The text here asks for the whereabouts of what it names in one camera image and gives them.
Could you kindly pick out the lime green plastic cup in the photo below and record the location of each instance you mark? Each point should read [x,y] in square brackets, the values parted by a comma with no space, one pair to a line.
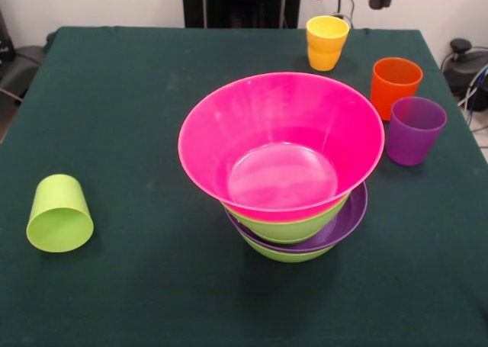
[59,225]

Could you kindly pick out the large green plastic bowl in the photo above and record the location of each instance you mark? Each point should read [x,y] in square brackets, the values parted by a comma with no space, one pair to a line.
[289,229]

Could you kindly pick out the purple plastic cup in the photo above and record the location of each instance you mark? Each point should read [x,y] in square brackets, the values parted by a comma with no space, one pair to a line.
[413,141]

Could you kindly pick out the small green plastic bowl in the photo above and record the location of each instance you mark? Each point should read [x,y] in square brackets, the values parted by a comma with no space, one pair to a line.
[293,242]

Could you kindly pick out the orange plastic cup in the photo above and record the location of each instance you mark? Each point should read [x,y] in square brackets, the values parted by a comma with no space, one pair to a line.
[396,87]

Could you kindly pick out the yellow plastic cup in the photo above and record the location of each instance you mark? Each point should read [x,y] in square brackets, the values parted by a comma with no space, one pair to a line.
[324,62]
[328,36]

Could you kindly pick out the dark green tablecloth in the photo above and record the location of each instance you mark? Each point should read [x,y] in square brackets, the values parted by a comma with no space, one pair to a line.
[114,286]

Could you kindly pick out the purple plastic bowl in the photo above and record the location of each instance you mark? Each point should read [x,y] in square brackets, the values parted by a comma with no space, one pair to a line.
[350,217]

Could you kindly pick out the large pink plastic bowl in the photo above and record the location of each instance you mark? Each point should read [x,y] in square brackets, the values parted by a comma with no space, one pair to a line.
[282,133]

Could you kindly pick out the medium green plastic bowl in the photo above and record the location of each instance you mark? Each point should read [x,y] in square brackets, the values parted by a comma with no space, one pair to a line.
[289,256]

